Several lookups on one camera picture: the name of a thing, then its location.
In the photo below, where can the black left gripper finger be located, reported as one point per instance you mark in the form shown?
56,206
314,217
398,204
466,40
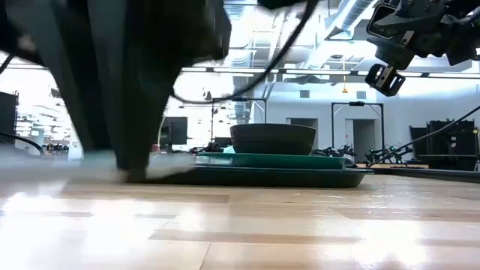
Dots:
142,120
93,112

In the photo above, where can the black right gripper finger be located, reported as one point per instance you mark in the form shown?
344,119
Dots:
384,79

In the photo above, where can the black bowl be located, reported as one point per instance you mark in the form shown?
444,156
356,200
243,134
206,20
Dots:
273,138

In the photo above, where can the green round plate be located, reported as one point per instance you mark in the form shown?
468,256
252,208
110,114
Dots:
270,160

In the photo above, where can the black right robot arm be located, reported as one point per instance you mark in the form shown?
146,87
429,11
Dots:
467,33

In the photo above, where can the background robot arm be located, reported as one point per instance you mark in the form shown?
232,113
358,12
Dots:
388,153
333,151

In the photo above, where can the dark green plastic tray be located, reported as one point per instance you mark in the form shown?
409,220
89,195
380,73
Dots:
281,178

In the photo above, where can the black computer monitor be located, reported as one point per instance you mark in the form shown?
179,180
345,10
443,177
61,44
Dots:
175,131

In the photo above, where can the yellow hanging cone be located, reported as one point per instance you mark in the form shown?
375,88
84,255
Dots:
344,89

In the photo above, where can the black storage cases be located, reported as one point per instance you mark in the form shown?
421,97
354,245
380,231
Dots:
446,144

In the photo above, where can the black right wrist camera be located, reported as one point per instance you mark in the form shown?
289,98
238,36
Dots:
384,20

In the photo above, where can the black background rig frame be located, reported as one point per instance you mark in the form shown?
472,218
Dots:
358,112
240,112

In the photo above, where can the black aluminium table frame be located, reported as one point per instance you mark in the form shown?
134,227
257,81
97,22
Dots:
431,174

